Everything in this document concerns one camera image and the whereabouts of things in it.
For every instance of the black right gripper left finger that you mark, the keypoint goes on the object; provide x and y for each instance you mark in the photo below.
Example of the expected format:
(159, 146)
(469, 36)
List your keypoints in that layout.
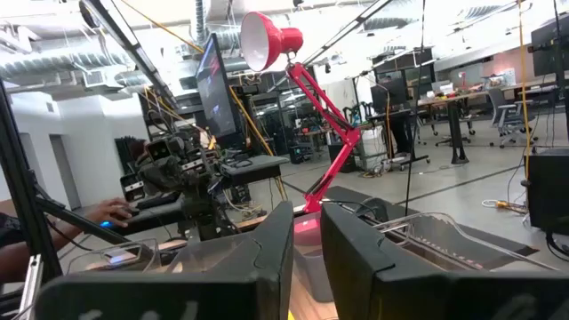
(231, 289)

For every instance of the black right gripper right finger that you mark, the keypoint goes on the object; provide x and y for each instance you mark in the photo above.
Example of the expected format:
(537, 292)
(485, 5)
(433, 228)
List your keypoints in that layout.
(378, 284)

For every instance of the clear plastic basket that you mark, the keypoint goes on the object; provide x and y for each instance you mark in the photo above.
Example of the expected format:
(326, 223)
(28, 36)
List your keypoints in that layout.
(115, 255)
(444, 240)

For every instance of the person's forearm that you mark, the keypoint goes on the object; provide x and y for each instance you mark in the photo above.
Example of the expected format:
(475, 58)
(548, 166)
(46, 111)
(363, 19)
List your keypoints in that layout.
(26, 253)

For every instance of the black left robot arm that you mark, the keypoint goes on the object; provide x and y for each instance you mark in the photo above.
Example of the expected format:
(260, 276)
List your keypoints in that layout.
(197, 209)

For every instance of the black work desk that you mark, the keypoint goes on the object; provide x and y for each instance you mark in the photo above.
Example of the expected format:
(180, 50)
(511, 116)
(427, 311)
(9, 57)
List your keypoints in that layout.
(155, 213)

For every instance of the person's hand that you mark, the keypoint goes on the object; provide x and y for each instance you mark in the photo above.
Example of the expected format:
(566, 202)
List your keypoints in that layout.
(111, 209)

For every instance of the large black monitor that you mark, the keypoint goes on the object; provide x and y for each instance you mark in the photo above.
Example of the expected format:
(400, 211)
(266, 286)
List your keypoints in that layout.
(215, 89)

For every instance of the yellow power strip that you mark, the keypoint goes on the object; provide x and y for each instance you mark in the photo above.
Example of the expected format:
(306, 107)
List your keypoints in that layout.
(504, 205)

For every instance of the black standing desk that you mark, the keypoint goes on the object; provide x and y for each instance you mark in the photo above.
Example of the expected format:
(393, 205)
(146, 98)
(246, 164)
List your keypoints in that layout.
(402, 133)

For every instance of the red desk lamp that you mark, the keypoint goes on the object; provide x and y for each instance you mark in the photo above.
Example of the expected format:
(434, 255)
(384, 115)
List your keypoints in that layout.
(266, 40)

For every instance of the wooden table with black leg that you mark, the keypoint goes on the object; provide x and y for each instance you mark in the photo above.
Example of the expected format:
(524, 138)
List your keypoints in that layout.
(457, 129)

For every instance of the small black monitor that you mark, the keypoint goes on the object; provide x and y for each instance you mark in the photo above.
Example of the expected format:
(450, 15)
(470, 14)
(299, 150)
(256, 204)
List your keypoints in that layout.
(389, 95)

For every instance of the black box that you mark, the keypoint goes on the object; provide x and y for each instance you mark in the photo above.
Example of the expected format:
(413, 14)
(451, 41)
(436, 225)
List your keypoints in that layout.
(549, 191)

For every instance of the grey office chair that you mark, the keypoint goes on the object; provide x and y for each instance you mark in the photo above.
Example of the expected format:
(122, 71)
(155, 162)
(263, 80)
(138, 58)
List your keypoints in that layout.
(509, 115)

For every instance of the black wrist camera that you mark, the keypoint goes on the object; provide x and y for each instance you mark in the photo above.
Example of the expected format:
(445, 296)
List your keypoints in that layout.
(158, 149)

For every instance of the black overhead frame beam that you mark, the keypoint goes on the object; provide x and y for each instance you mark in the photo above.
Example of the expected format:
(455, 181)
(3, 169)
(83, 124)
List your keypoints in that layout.
(347, 31)
(133, 49)

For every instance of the silver air duct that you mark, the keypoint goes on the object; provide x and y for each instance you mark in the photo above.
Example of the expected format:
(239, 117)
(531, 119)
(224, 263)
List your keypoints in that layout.
(58, 64)

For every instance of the silver aluminium rail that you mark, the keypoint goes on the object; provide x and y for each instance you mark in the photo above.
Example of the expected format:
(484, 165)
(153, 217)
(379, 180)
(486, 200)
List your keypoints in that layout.
(32, 284)

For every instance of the black wall monitor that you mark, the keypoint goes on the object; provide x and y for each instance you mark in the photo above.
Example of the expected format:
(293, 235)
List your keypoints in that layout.
(551, 44)

